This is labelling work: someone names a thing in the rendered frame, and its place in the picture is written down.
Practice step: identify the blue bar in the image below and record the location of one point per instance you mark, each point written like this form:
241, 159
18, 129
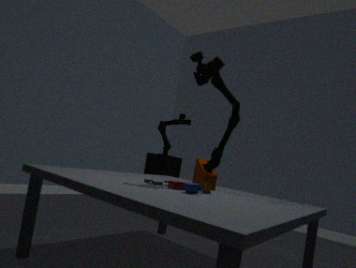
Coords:
191, 187

